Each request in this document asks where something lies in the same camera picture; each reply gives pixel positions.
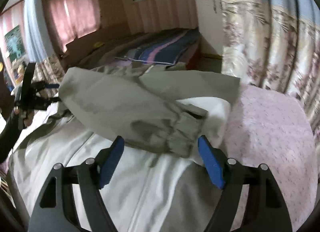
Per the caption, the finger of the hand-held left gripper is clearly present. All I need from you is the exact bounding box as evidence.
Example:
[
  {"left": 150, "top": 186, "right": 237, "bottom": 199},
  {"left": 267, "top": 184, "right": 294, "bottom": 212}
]
[
  {"left": 35, "top": 82, "right": 60, "bottom": 91},
  {"left": 34, "top": 97, "right": 62, "bottom": 111}
]

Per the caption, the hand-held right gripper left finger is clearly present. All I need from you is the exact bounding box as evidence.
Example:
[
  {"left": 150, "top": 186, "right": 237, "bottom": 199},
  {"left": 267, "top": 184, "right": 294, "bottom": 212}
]
[{"left": 28, "top": 136, "right": 125, "bottom": 232}]

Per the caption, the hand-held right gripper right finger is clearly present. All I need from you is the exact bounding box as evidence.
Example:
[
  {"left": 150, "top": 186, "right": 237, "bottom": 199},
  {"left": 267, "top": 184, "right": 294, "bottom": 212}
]
[{"left": 197, "top": 135, "right": 293, "bottom": 232}]

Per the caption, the olive and white jacket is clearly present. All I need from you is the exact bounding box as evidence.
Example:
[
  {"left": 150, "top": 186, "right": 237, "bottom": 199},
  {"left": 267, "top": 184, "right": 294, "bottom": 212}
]
[{"left": 9, "top": 63, "right": 242, "bottom": 232}]

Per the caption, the person's left hand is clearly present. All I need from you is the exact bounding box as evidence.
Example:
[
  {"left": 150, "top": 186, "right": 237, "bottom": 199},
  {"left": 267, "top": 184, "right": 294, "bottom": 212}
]
[{"left": 14, "top": 107, "right": 35, "bottom": 129}]

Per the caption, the low bed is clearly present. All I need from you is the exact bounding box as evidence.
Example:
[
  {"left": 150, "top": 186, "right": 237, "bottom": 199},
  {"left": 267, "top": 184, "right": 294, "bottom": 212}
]
[{"left": 59, "top": 29, "right": 200, "bottom": 73}]

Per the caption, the pink floral table cloth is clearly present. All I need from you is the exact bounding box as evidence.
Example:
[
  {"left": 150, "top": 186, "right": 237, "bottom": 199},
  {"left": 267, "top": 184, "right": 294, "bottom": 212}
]
[{"left": 222, "top": 85, "right": 317, "bottom": 232}]

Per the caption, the blue floral curtain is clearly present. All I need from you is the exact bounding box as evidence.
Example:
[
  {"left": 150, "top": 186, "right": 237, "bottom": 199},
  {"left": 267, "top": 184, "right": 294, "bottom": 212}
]
[
  {"left": 217, "top": 0, "right": 320, "bottom": 133},
  {"left": 24, "top": 0, "right": 65, "bottom": 90}
]

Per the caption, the pink window curtain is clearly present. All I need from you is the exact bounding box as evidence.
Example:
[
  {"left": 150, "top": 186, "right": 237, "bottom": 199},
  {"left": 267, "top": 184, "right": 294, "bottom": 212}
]
[{"left": 46, "top": 0, "right": 100, "bottom": 53}]

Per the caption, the striped blue pink blanket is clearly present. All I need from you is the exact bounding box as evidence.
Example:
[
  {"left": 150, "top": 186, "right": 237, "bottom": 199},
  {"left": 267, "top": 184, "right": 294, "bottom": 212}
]
[{"left": 115, "top": 29, "right": 200, "bottom": 66}]

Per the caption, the white wardrobe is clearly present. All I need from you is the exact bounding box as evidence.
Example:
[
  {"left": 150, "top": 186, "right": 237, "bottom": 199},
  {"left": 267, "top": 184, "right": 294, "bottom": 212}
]
[{"left": 192, "top": 0, "right": 224, "bottom": 56}]

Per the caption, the green wall poster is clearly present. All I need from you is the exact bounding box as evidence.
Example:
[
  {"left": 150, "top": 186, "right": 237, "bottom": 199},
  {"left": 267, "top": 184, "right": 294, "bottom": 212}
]
[{"left": 4, "top": 25, "right": 27, "bottom": 60}]

